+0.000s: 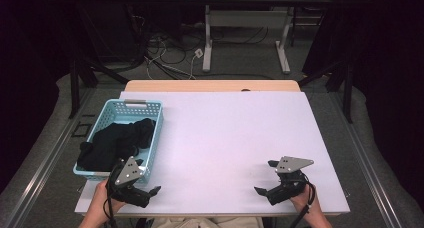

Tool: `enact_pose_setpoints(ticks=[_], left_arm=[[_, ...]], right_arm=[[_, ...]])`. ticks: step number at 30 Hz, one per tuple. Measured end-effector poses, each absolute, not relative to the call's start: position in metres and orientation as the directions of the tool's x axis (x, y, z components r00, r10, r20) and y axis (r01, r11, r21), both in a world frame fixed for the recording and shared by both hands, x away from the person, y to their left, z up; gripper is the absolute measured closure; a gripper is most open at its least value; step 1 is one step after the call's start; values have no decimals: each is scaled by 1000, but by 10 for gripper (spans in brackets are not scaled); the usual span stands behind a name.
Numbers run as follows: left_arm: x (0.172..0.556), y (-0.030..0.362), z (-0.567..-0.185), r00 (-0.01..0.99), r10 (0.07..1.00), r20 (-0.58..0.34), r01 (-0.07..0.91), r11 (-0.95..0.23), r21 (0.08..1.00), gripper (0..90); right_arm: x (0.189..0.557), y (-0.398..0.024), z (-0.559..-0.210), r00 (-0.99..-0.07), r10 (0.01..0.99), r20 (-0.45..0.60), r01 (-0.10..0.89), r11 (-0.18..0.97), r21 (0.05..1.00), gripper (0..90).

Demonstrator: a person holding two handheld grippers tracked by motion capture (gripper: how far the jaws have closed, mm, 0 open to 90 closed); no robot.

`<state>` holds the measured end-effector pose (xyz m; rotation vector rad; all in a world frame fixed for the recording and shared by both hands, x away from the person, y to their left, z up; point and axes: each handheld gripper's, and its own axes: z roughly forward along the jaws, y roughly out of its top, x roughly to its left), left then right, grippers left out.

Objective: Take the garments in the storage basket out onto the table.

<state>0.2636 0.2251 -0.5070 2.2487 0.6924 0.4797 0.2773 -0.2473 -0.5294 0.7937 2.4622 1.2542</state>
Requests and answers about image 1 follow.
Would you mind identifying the black cloth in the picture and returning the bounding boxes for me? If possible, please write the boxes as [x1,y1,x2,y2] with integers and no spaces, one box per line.
[76,117,157,173]

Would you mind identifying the silver floor rail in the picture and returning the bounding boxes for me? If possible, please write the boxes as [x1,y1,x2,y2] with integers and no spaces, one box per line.
[0,87,98,228]
[331,91,406,228]

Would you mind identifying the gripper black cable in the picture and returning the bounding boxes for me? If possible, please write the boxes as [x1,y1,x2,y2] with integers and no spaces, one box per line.
[103,159,126,228]
[289,179,317,228]

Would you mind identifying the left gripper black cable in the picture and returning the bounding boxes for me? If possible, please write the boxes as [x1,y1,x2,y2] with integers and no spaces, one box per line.
[103,159,126,228]

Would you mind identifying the person's right hand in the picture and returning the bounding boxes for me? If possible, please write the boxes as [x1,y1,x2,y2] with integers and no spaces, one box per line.
[289,183,325,219]

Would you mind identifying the tangle of black floor cables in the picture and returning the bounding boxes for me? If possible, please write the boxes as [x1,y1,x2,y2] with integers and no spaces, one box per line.
[131,14,271,81]

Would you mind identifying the white table mat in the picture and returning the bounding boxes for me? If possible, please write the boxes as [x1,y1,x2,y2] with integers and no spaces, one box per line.
[74,90,351,216]

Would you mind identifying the black floor bracket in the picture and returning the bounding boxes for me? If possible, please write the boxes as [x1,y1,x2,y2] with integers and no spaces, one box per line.
[71,113,96,138]

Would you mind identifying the white desk with metal legs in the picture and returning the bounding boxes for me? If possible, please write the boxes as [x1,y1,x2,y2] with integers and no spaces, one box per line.
[183,0,336,75]

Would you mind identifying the light blue plastic basket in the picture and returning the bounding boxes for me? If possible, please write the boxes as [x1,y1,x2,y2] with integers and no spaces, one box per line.
[72,98,165,185]

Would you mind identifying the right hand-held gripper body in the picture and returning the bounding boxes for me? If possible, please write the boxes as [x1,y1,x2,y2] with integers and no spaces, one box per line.
[265,156,315,207]

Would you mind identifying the person's left hand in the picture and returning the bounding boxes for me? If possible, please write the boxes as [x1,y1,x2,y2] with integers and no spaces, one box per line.
[87,179,127,220]

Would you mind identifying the black metal stand frame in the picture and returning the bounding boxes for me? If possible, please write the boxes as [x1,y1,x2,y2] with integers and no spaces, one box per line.
[68,1,130,120]
[297,1,355,124]

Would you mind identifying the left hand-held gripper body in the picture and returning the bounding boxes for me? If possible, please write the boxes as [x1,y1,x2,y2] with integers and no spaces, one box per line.
[105,156,152,209]

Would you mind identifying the person's beige trousers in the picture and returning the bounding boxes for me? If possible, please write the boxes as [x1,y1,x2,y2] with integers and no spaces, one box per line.
[150,216,265,228]

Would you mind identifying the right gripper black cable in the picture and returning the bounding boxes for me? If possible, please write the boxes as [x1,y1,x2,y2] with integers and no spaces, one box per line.
[289,179,317,228]

